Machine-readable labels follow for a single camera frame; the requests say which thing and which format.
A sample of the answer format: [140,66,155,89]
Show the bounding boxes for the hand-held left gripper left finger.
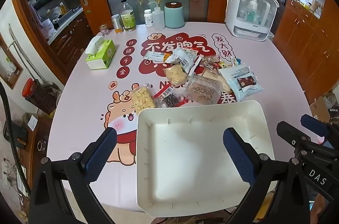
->
[29,127,118,224]

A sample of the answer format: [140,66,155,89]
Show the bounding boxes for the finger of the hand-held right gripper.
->
[276,121,339,161]
[300,114,339,140]

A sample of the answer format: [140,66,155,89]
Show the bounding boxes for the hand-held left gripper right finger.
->
[223,127,311,224]

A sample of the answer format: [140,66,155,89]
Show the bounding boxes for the white plastic tray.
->
[136,100,276,218]

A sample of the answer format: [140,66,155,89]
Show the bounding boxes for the clear packet of brown crackers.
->
[183,76,224,105]

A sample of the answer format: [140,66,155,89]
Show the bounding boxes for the light blue snack packet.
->
[220,64,264,101]

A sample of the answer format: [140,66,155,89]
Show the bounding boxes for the beige cracker packet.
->
[203,72,231,93]

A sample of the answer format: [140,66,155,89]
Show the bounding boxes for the white printed snack packet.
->
[165,47,203,75]

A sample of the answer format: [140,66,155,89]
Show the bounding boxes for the cardboard box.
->
[310,93,339,121]

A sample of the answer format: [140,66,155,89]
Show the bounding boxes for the clear packet of yellow puffs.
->
[130,85,157,116]

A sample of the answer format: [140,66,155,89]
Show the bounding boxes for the wooden cabinet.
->
[273,0,339,103]

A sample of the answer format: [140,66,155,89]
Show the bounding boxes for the dark snack packet with barcode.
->
[154,86,183,108]

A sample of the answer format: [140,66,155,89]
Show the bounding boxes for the red lid jar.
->
[22,78,57,115]

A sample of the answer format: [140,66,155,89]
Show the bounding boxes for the red wrapped candies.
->
[201,55,225,69]

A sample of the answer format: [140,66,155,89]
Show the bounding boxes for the green tissue box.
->
[85,36,116,70]

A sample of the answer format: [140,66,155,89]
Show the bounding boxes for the clear packet of beige crisps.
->
[163,65,191,87]

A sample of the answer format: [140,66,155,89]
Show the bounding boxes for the orange and white snack packet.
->
[143,51,172,63]

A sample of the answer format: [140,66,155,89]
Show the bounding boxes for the white countertop appliance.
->
[225,0,280,41]

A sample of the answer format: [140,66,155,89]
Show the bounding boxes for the metal can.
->
[111,14,124,34]

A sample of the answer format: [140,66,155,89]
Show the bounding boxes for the glass bottle with green label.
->
[120,0,137,32]

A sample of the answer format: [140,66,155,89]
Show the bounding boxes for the white pill bottle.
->
[144,9,154,28]

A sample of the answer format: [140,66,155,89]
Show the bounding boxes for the white squeeze bottle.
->
[147,2,166,31]

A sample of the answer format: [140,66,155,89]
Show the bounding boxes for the teal canister with brown lid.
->
[164,2,185,29]

